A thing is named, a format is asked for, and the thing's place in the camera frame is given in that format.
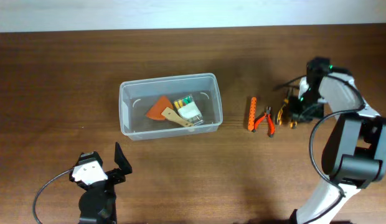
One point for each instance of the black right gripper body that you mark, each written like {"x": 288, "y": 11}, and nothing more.
{"x": 296, "y": 109}

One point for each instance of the orange black long-nose pliers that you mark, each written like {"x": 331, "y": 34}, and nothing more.
{"x": 283, "y": 116}

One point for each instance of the red handled side cutters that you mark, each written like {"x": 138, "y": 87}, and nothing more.
{"x": 266, "y": 116}

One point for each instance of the orange perforated plastic bar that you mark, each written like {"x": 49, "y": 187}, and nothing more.
{"x": 252, "y": 113}

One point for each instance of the clear plastic storage container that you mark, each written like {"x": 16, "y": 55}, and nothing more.
{"x": 137, "y": 97}

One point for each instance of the orange scraper with wooden handle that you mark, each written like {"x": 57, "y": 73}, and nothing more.
{"x": 163, "y": 110}

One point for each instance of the clear box of coloured bits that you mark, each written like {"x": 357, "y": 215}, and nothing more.
{"x": 188, "y": 110}

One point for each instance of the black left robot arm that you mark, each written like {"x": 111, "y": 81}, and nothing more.
{"x": 98, "y": 203}

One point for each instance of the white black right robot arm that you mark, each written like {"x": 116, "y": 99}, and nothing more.
{"x": 355, "y": 153}

